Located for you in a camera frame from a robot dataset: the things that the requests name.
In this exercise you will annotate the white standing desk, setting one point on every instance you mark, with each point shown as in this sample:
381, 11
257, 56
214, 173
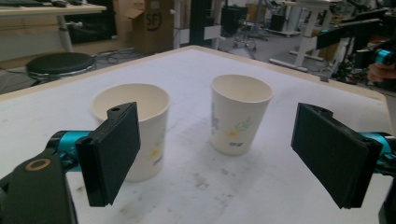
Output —
304, 34

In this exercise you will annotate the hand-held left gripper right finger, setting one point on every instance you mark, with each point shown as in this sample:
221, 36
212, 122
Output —
333, 155

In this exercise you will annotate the brown cardboard box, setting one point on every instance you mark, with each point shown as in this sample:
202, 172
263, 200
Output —
152, 31

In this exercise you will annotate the white foam mat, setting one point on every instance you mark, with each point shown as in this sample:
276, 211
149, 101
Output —
193, 71

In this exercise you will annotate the white floral paper cup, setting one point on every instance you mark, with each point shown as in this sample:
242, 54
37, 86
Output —
239, 124
152, 130

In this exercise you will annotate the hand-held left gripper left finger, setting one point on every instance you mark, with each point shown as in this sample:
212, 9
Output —
107, 155

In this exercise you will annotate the black metal frame post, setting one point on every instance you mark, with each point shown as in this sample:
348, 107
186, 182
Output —
200, 21

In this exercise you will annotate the black round stool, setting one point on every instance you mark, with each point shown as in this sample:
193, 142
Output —
59, 62

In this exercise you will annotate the chrome stool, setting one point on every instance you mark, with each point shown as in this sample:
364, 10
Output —
246, 37

